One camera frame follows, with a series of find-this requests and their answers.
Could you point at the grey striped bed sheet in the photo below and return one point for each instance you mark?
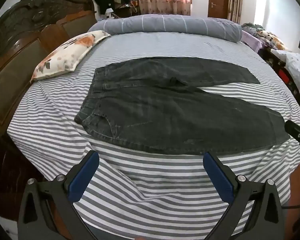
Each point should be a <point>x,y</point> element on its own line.
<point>52,120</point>

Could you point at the dark grey denim pants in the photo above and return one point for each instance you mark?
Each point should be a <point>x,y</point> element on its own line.
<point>170,115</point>

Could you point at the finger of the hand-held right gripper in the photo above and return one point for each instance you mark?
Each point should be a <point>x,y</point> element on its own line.
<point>296,132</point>

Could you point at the pile of mixed clothes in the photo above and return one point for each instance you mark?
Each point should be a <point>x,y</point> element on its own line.
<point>263,36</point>

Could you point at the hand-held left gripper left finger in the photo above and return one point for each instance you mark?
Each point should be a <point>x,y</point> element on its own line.
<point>83,173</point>

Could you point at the beige patterned curtain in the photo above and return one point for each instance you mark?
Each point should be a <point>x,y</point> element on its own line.
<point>236,0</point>

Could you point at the dark wooden carved headboard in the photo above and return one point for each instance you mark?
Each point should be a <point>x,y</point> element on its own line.
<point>20,45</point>

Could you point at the white dotted cloth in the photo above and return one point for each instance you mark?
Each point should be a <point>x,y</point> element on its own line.
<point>296,67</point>

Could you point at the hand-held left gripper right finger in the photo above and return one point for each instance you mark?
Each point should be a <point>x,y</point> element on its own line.
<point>218,173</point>

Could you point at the floral pillow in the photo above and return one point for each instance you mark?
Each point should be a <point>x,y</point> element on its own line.
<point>66,53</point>

